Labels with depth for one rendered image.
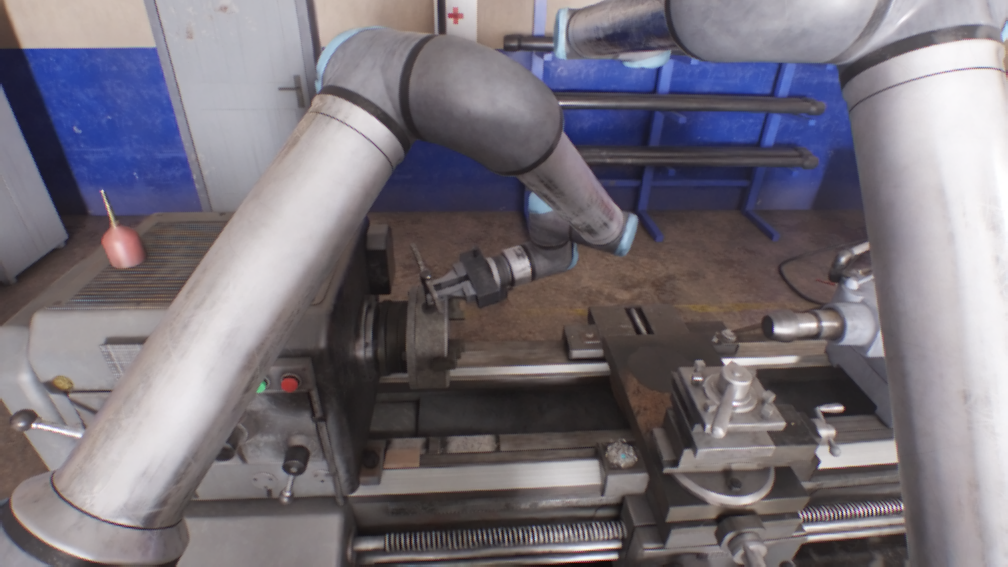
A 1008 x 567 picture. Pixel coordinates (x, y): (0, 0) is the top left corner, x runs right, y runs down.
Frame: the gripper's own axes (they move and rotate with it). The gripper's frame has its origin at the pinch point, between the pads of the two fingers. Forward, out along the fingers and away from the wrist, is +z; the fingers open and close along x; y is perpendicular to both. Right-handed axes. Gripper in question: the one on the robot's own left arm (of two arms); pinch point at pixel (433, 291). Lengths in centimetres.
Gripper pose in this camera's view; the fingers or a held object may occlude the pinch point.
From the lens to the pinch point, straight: 111.3
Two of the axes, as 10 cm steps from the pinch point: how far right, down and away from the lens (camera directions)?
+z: -9.3, 2.8, -2.4
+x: 3.7, 7.2, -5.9
